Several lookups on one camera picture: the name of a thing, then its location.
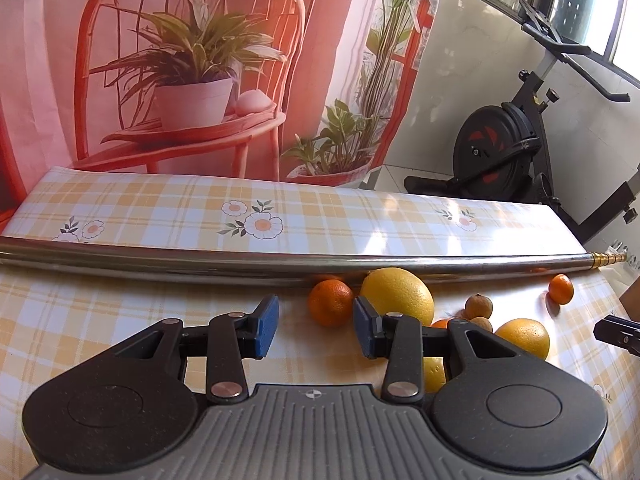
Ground checked floral tablecloth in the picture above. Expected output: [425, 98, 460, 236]
[0, 167, 640, 461]

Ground printed backdrop cloth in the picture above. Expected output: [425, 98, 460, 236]
[0, 0, 448, 211]

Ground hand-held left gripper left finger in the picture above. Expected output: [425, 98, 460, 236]
[112, 295, 280, 405]

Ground yellow orange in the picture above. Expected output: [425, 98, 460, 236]
[495, 318, 551, 361]

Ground long metal pole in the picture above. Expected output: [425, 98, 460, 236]
[0, 237, 628, 288]

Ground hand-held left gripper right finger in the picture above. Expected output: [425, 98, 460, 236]
[352, 296, 521, 403]

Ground large yellow grapefruit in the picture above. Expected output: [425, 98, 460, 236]
[360, 267, 435, 328]

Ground black exercise bike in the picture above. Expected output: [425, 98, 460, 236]
[404, 0, 640, 246]

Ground yellow lemon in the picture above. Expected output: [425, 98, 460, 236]
[424, 356, 447, 393]

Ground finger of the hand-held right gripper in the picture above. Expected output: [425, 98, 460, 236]
[594, 314, 640, 348]

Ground brown cardboard piece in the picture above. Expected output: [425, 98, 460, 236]
[619, 280, 640, 322]

